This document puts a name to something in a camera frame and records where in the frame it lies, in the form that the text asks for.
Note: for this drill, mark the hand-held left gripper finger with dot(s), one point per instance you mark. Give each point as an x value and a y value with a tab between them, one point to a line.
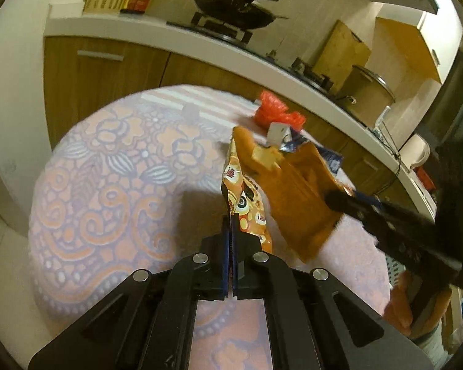
226	254
234	254

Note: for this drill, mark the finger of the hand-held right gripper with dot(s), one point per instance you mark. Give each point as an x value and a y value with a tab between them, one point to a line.
393	231

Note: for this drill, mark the light blue waste basket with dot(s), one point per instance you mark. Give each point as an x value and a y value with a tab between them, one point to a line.
394	268

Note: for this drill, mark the printed orange snack packet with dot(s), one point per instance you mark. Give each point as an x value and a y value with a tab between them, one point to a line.
243	200

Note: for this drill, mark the person's right hand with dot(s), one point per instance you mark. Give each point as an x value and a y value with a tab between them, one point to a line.
399	304

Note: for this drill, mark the white kettle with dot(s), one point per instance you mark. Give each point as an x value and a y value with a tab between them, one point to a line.
414	152

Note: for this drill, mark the blue wrapper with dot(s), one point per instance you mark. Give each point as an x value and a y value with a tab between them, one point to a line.
332	162

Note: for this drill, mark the dark tall appliance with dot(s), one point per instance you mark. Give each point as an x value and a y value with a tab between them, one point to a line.
451	96

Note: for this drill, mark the patterned pink tablecloth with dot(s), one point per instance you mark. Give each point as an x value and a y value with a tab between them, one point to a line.
119	185

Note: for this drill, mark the small white carton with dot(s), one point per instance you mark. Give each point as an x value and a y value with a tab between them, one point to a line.
277	133

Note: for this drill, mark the steel cooking pot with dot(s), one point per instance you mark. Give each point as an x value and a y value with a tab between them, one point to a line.
366	92

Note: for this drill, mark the red plastic bag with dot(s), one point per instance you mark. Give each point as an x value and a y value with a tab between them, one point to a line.
272	110

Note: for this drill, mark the wooden cutting board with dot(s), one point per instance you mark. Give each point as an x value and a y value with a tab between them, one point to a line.
343	54

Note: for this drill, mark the wooden base cabinet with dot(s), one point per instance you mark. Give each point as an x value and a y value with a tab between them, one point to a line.
100	81

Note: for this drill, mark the black gas stove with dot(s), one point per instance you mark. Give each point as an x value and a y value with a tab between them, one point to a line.
216	31

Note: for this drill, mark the white kitchen countertop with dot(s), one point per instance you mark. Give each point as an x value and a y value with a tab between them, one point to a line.
146	27

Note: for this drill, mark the black wok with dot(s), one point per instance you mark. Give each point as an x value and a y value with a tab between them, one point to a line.
231	9

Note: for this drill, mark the white wall cabinet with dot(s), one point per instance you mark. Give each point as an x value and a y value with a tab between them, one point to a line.
409	42

